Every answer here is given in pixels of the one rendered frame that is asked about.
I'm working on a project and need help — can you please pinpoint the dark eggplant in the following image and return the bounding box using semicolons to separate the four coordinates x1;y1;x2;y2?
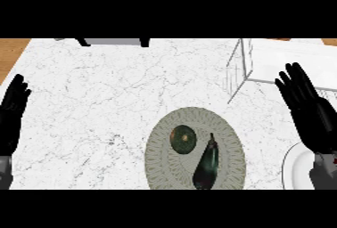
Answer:
192;132;220;191

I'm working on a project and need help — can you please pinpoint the round dark green squash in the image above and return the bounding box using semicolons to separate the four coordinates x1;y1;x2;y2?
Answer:
168;124;198;155

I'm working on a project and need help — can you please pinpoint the grey patterned oval placemat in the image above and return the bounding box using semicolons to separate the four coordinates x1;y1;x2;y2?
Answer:
143;106;246;191

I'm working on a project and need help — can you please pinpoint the white plate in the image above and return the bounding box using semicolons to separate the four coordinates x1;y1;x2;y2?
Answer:
280;142;319;191

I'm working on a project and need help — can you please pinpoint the grey appliance with black legs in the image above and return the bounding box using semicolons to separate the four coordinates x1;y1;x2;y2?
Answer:
54;38;150;48

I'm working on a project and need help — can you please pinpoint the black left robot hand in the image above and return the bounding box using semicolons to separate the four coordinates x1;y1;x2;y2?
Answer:
0;73;32;157

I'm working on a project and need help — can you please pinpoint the white wire tiered shelf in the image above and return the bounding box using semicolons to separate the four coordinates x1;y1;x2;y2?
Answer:
221;38;337;105

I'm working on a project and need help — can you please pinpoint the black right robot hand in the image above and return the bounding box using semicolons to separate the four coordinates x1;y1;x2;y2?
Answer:
273;61;337;155

